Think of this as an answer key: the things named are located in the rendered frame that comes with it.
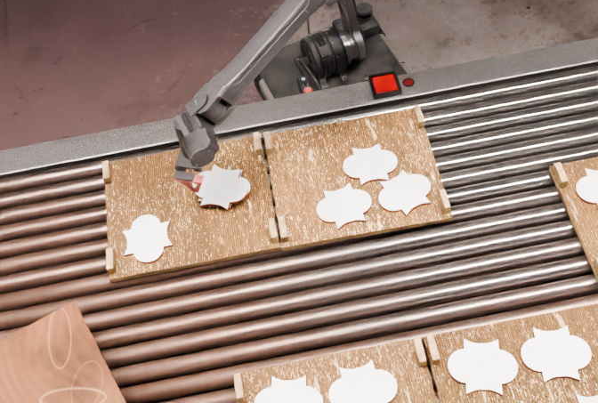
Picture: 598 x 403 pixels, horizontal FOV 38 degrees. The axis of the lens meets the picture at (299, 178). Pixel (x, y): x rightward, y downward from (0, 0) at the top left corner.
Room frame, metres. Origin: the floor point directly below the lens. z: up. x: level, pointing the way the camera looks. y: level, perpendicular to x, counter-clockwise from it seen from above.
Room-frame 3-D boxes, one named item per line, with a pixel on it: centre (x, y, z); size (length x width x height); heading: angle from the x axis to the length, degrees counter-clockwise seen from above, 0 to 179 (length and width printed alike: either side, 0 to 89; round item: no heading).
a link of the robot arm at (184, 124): (1.28, 0.23, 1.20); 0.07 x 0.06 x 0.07; 17
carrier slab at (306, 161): (1.28, -0.14, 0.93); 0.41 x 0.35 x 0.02; 92
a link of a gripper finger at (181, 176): (1.25, 0.24, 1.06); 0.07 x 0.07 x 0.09; 71
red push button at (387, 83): (1.56, -0.27, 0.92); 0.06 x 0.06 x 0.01; 3
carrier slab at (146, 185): (1.26, 0.28, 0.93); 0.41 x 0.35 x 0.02; 93
